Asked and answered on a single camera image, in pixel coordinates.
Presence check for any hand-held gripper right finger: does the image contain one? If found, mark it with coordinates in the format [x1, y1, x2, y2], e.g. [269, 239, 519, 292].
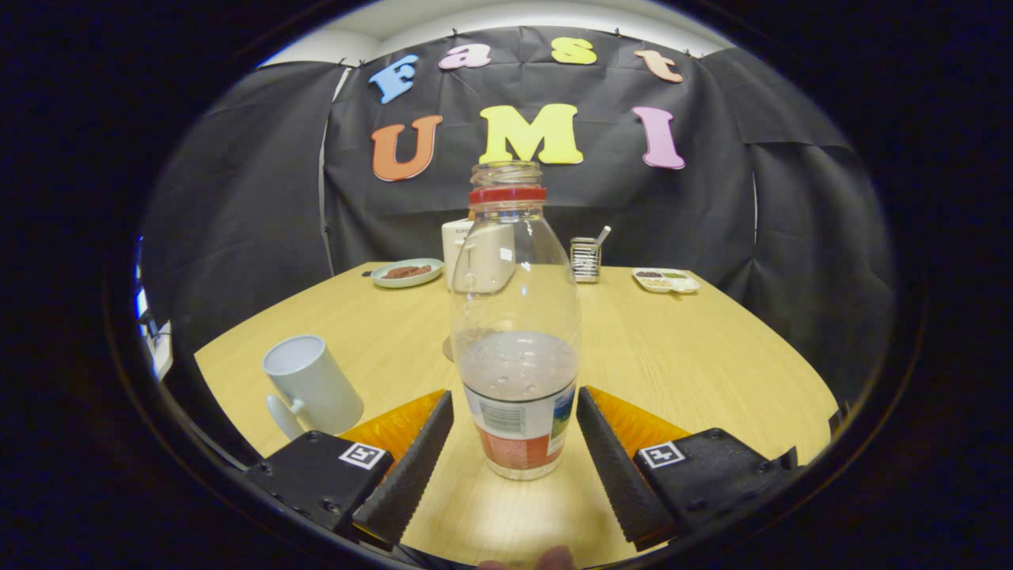
[575, 386, 800, 553]

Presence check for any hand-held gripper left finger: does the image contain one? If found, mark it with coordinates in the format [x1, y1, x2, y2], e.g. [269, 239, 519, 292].
[242, 388, 456, 553]

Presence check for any white cup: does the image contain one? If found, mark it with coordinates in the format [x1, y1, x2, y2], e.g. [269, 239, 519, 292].
[262, 335, 365, 441]

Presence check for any clear plastic juice bottle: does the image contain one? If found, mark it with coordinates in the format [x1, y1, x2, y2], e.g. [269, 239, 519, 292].
[450, 161, 583, 481]

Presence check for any wooden table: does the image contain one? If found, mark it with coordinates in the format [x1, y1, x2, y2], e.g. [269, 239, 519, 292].
[194, 261, 840, 569]

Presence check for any pale green plate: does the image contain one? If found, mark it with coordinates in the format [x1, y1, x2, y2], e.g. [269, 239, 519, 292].
[370, 258, 445, 289]

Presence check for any white divided dish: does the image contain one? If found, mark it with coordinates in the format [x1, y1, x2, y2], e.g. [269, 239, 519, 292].
[632, 268, 701, 295]

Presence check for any metal utensil holder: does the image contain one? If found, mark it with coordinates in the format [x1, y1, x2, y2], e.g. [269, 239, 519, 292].
[570, 237, 602, 284]

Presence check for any white toaster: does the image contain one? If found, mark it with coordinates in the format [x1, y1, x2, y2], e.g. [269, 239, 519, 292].
[441, 218, 517, 294]

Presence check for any black backdrop cloth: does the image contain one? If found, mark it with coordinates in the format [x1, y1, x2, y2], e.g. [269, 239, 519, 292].
[142, 28, 895, 397]

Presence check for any white and blue equipment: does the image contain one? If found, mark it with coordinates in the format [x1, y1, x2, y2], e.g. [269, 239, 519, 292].
[136, 237, 175, 381]

